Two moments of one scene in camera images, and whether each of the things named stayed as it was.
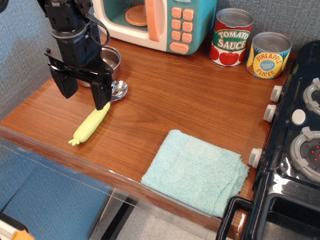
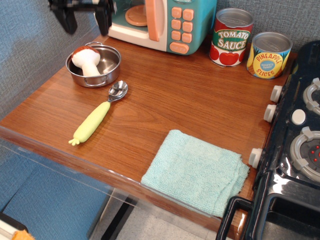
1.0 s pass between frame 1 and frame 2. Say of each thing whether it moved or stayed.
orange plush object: stayed
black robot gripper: moved
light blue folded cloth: stayed
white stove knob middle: stayed
